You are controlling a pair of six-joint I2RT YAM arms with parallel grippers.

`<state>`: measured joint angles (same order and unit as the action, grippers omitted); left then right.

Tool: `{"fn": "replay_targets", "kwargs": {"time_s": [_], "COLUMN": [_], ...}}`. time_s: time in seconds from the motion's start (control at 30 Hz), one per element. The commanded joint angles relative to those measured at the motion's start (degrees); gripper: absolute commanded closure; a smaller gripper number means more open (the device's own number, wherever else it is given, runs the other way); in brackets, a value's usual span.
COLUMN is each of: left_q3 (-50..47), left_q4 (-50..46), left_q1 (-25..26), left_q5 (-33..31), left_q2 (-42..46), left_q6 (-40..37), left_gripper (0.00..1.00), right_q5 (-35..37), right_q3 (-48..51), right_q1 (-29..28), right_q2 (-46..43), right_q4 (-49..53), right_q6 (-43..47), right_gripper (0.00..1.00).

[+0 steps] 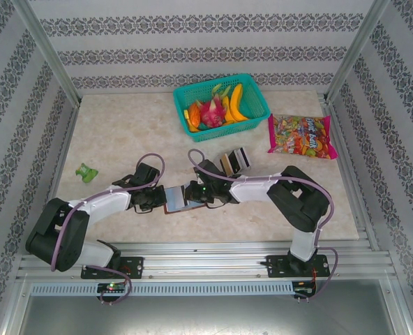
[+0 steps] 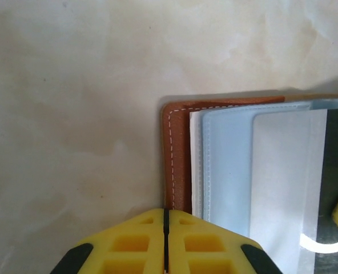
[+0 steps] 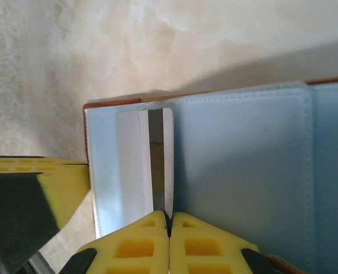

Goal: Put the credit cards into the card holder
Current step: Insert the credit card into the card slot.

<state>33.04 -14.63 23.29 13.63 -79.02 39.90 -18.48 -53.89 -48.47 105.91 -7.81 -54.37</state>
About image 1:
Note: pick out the pale grey-striped credit card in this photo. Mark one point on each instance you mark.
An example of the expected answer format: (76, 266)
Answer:
(175, 199)

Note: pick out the brown leather card holder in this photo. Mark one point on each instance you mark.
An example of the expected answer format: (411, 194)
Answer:
(178, 212)

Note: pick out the clear plastic card box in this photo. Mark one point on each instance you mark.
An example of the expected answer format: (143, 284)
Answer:
(239, 160)

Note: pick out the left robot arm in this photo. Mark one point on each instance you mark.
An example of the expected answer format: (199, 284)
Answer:
(105, 202)

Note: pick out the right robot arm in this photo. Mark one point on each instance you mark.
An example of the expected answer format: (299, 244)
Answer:
(252, 190)

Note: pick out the gold black-striped credit card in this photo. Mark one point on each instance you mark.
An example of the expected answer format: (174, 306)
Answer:
(225, 165)

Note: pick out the green toy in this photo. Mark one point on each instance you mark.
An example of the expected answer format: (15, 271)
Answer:
(86, 172)

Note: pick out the orange toy fruit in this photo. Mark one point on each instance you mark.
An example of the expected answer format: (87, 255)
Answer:
(193, 113)

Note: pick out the pink dragon fruit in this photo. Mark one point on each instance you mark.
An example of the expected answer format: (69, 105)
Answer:
(211, 111)

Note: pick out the yellow banana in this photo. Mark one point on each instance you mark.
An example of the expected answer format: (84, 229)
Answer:
(235, 104)

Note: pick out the left circuit board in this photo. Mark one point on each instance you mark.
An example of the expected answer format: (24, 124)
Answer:
(112, 287)

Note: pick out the circuit board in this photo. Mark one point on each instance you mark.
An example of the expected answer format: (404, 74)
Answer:
(305, 291)
(112, 287)

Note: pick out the pink candy bag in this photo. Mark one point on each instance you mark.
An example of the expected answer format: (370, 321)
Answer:
(297, 137)

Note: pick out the teal plastic basket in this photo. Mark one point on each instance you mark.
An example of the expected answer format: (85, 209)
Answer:
(252, 94)

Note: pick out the right circuit board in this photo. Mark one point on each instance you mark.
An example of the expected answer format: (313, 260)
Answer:
(305, 291)

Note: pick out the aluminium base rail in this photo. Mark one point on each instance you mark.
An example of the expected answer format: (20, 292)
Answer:
(199, 260)

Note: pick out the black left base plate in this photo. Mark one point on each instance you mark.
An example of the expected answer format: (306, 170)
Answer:
(136, 265)

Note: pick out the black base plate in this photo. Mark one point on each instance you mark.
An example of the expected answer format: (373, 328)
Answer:
(136, 265)
(276, 267)

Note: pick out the aluminium side rail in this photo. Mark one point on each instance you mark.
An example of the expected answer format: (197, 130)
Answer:
(61, 157)
(353, 167)

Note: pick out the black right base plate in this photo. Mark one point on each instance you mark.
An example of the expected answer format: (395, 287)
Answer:
(276, 267)

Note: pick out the aluminium frame post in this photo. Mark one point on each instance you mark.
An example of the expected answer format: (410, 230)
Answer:
(49, 52)
(356, 52)

